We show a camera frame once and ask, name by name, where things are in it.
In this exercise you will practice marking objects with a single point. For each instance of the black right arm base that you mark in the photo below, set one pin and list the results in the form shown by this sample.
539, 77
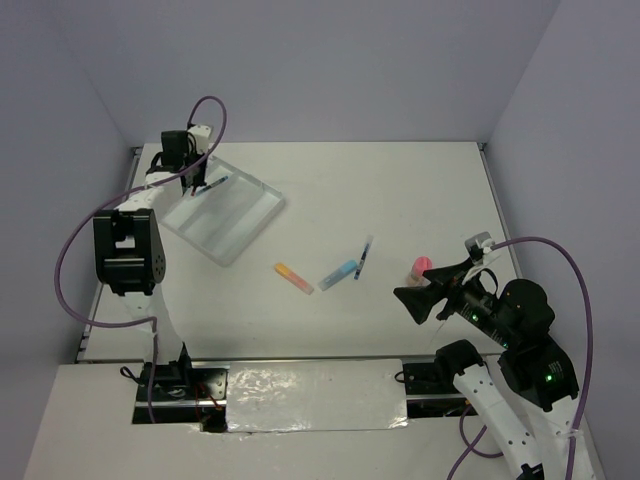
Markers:
427, 393

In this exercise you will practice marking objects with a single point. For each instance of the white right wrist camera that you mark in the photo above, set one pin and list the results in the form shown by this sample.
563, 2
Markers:
481, 254

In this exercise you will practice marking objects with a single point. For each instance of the silver foil cover plate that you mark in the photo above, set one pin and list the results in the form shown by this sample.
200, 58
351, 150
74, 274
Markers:
310, 396

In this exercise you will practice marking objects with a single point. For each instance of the blue ink refill pen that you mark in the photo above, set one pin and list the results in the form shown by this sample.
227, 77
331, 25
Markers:
211, 186

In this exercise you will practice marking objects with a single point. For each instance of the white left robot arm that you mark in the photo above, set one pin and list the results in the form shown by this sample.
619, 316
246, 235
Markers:
129, 254

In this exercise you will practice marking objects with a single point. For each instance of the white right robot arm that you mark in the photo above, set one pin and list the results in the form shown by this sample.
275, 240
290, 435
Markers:
533, 365

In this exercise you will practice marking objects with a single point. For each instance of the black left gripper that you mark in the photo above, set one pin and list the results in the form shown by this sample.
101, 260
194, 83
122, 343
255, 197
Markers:
201, 179

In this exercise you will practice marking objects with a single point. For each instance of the orange highlighter marker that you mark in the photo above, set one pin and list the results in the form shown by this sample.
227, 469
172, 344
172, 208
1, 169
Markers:
293, 278

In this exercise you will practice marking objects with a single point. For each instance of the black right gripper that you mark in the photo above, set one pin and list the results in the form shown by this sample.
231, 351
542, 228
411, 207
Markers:
418, 299

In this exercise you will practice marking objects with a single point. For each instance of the dark blue gel pen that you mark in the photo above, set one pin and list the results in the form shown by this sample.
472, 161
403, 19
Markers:
363, 257

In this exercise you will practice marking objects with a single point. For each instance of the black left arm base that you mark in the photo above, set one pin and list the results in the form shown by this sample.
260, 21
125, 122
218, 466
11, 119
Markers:
180, 392

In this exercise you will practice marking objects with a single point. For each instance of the pink capped bottle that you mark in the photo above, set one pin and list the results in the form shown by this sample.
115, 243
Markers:
416, 275

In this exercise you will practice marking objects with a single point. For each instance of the blue highlighter marker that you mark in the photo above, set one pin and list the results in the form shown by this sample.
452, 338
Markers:
337, 275

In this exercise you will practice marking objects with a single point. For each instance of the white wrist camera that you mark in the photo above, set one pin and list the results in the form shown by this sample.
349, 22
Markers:
200, 136
481, 254

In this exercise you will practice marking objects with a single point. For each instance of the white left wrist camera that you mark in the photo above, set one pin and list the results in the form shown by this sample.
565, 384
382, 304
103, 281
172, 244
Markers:
200, 136

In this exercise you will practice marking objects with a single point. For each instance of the white compartment tray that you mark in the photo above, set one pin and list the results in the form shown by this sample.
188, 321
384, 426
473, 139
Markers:
224, 221

